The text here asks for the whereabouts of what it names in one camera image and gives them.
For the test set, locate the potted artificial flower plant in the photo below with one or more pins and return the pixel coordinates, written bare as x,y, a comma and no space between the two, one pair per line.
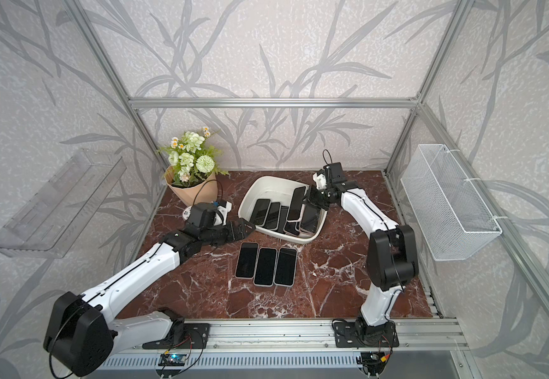
192,170

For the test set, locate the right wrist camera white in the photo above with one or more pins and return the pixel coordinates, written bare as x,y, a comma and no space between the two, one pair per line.
320,181

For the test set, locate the white wire mesh basket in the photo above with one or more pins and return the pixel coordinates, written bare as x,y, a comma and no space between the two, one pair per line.
454,219

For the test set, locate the right circuit board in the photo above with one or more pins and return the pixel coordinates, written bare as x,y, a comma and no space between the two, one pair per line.
372,359

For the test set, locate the left green circuit board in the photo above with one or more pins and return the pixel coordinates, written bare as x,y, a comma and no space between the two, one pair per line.
173,359

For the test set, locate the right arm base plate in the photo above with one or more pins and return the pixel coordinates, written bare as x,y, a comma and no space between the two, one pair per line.
359,334

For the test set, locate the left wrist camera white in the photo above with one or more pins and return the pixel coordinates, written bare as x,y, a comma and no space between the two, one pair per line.
223,208

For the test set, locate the phone with light blue case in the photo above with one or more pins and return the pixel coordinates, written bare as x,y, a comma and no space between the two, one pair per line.
265,267

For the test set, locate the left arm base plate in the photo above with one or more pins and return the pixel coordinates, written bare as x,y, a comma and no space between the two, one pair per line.
189,335

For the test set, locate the clear plastic wall shelf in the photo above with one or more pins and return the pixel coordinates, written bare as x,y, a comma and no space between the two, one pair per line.
48,225

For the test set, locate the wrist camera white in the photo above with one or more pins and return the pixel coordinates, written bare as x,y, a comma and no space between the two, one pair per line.
223,208
320,181

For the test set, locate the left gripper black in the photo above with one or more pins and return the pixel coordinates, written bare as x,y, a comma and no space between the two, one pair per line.
240,230

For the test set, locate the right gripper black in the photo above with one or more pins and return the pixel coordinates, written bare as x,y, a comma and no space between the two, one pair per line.
311,192

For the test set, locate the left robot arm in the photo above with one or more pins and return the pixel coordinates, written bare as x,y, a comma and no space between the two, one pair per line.
83,331

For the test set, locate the black phone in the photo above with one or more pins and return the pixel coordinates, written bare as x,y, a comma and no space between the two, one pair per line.
286,267
296,205
310,219
260,211

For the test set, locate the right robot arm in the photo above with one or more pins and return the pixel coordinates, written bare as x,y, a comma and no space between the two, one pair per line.
391,255

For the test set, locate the phone with pink case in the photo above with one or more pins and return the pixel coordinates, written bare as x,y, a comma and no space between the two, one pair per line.
246,263

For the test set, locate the white plastic storage box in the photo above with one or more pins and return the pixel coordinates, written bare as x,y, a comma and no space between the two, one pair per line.
277,190

